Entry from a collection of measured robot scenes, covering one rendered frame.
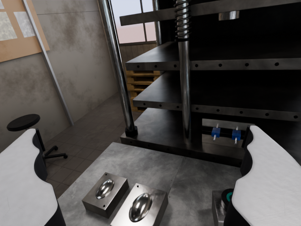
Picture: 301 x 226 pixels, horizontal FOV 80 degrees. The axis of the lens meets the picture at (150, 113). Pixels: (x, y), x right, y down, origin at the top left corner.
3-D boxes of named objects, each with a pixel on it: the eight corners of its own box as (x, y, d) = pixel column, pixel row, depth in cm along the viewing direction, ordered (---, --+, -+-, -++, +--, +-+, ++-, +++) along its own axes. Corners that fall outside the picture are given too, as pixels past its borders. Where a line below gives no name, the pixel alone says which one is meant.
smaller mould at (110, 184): (108, 219, 76) (105, 210, 73) (85, 209, 81) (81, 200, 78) (129, 186, 89) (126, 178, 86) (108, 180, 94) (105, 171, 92)
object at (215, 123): (250, 149, 102) (255, 123, 94) (201, 142, 114) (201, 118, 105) (250, 109, 141) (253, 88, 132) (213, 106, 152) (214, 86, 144)
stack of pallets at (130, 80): (203, 97, 354) (203, 53, 315) (194, 117, 291) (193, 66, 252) (148, 94, 402) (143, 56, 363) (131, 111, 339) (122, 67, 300)
